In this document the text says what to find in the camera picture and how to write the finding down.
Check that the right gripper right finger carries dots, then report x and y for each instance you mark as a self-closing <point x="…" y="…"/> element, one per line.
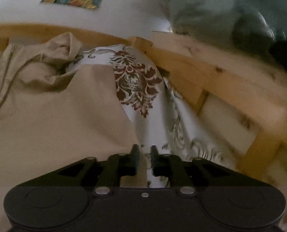
<point x="165" y="165"/>

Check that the wooden bed frame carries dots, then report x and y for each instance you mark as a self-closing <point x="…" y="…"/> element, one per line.
<point x="195" y="69"/>

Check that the beige garment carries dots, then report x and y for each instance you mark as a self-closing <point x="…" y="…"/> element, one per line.
<point x="50" y="118"/>

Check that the floral white bedspread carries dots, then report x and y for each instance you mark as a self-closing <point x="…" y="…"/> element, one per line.
<point x="160" y="115"/>

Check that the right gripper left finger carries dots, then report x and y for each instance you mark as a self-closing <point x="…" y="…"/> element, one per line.
<point x="120" y="165"/>

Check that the plastic bag of clothes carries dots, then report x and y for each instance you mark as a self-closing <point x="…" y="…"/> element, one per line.
<point x="256" y="27"/>

